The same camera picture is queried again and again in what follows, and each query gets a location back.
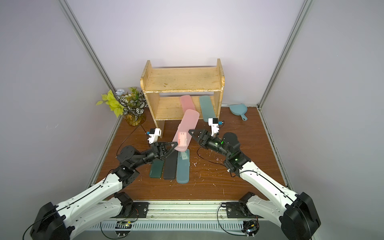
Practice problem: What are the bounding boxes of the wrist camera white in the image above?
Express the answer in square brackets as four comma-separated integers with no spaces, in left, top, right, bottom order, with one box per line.
[147,128,162,145]
[208,118,225,137]

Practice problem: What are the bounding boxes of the right circuit board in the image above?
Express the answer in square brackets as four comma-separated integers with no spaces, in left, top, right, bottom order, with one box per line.
[242,220,260,238]

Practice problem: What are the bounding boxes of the black cable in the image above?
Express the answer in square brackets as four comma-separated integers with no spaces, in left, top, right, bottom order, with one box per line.
[216,200,250,237]
[99,215,140,240]

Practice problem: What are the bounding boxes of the left black cable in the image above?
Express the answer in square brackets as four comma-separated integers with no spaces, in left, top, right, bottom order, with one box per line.
[99,215,140,240]

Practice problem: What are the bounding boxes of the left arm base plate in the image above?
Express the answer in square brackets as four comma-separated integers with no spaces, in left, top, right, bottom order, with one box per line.
[115,202,150,219]

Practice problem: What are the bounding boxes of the teal dustpan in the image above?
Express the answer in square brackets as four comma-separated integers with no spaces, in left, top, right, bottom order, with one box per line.
[229,104,248,121]

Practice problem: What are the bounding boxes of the wooden two-tier shelf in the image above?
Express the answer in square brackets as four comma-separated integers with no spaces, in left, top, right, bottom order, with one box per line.
[140,59,225,131]

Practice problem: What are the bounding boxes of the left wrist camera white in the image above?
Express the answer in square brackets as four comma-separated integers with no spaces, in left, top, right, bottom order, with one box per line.
[147,128,162,145]

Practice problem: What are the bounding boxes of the right black cable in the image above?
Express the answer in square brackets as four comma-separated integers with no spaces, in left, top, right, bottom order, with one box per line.
[216,200,250,237]

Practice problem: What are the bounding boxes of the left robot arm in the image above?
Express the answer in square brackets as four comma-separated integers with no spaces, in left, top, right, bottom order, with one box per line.
[27,142,178,240]

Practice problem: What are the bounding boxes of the dark green pencil case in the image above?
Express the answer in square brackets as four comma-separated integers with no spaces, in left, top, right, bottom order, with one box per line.
[149,159,165,179]

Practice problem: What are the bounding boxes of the potted plant in glass vase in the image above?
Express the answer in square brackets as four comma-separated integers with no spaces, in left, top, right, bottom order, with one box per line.
[96,87,148,127]

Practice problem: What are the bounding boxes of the teal pencil case shelf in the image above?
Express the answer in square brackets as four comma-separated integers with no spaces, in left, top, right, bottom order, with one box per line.
[199,96,216,122]

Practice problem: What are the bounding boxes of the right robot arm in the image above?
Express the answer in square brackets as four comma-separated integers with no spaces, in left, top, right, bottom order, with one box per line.
[189,130,321,240]

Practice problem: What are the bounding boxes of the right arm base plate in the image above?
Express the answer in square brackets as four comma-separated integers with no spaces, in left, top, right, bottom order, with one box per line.
[222,202,257,219]

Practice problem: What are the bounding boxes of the pink pencil case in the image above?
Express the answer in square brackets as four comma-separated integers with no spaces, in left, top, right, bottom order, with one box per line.
[180,95,196,114]
[173,109,200,152]

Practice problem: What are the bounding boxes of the aluminium mounting rail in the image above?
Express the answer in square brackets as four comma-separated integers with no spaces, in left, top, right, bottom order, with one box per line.
[76,201,268,237]

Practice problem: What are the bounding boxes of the circuit board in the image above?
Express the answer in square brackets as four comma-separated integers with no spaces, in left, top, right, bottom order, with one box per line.
[115,221,133,239]
[242,220,260,238]

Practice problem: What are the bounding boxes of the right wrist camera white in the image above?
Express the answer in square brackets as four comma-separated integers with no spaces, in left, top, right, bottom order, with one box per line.
[208,118,225,137]

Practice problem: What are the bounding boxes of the black pencil case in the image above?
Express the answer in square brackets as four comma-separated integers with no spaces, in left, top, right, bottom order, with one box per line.
[163,151,179,180]

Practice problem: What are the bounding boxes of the light teal large pencil case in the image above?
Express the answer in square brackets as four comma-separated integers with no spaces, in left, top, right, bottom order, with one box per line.
[177,149,190,184]

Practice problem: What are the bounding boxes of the left circuit board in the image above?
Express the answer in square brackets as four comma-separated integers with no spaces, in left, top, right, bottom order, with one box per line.
[115,221,133,239]

